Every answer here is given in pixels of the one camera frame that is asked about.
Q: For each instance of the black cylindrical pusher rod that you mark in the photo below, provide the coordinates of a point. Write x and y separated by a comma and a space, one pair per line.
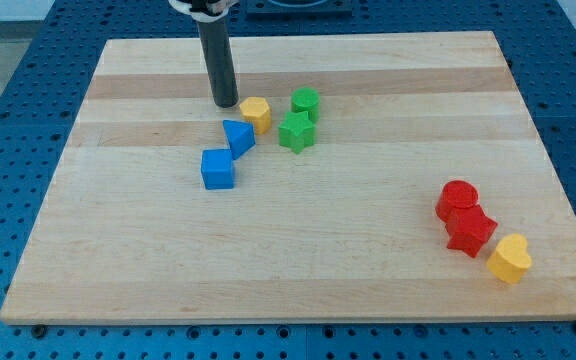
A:
215, 42

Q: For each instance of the white rod mount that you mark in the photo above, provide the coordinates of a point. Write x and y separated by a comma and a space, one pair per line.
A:
204, 11

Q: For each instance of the yellow hexagon block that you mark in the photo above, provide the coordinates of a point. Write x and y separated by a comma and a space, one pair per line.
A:
257, 111

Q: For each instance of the blue triangle block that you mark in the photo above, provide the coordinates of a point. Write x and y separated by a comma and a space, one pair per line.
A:
240, 137

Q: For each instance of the green cylinder block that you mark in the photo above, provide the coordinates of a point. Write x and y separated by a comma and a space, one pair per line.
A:
306, 99

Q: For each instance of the green star block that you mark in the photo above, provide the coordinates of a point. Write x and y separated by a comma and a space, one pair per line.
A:
297, 131

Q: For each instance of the blue cube block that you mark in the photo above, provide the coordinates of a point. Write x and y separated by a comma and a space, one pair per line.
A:
217, 169

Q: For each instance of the wooden board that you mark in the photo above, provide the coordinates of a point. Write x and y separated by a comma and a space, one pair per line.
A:
345, 231

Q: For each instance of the red cylinder block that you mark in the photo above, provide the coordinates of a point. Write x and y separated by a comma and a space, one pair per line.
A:
455, 194

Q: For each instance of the red star block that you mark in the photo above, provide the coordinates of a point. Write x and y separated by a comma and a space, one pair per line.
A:
469, 229

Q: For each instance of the yellow heart block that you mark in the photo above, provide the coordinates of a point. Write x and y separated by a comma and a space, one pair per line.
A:
510, 260

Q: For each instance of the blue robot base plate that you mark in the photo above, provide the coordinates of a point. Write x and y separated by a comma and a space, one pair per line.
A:
268, 8

